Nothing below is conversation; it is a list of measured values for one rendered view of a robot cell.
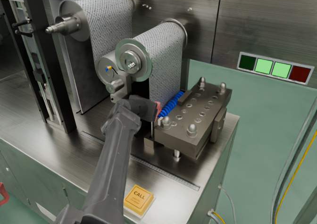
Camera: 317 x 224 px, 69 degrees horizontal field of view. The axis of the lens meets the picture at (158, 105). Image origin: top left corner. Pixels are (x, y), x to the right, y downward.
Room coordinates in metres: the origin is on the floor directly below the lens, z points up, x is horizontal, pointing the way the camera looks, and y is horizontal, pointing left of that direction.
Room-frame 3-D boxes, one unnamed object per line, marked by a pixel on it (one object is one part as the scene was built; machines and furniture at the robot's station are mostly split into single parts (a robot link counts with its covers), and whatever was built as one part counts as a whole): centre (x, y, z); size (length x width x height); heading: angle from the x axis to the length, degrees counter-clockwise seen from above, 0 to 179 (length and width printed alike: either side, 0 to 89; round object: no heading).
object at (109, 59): (0.87, 0.12, 1.18); 0.26 x 0.12 x 0.12; 149
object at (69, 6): (0.94, 0.23, 1.34); 0.25 x 0.14 x 0.14; 149
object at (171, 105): (0.76, -0.05, 1.03); 0.21 x 0.04 x 0.03; 149
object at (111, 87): (0.65, 0.15, 1.18); 0.04 x 0.02 x 0.04; 59
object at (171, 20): (0.91, -0.05, 1.25); 0.15 x 0.01 x 0.15; 59
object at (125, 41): (0.69, 0.08, 1.25); 0.15 x 0.01 x 0.15; 59
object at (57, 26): (0.75, 0.34, 1.34); 0.06 x 0.03 x 0.03; 149
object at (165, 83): (0.77, -0.03, 1.11); 0.23 x 0.01 x 0.18; 149
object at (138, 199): (0.42, 0.06, 0.91); 0.07 x 0.07 x 0.02; 59
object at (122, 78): (0.68, 0.13, 1.05); 0.06 x 0.05 x 0.31; 149
